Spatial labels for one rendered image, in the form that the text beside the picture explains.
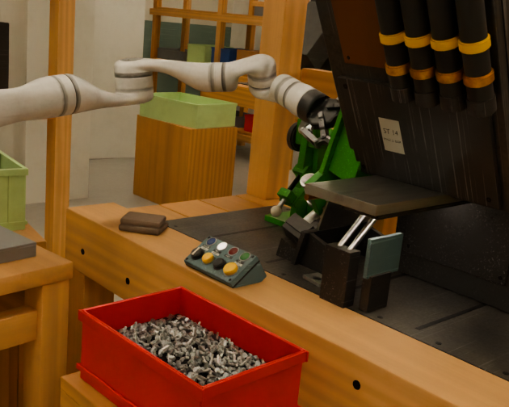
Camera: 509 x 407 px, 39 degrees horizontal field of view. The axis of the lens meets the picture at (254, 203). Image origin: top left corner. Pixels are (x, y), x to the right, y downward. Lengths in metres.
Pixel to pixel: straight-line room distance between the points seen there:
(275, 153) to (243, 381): 1.20
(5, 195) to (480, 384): 1.33
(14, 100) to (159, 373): 0.75
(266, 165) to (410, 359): 1.08
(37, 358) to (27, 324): 0.09
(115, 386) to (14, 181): 0.96
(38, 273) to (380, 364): 0.77
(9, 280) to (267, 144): 0.91
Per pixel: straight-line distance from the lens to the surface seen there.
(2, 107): 1.59
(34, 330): 1.67
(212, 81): 1.75
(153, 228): 1.69
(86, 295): 1.88
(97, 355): 1.21
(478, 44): 1.09
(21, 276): 1.58
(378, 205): 1.19
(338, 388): 1.24
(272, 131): 2.13
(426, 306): 1.44
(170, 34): 10.07
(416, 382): 1.14
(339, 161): 1.47
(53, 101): 1.65
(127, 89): 1.78
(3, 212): 2.04
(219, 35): 7.82
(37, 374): 1.72
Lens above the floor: 1.40
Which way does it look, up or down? 14 degrees down
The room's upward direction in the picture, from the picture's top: 6 degrees clockwise
